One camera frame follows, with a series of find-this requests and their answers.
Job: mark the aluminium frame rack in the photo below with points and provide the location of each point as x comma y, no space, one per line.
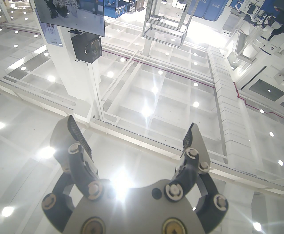
165,26

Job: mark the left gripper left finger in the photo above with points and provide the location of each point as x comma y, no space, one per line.
78,164

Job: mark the black box cabinet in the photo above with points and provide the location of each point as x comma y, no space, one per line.
85,47

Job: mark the large flat display screen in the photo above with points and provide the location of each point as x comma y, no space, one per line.
71,15

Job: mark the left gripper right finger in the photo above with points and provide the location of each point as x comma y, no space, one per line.
188,171

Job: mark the white printed poster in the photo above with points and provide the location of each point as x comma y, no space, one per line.
53,35

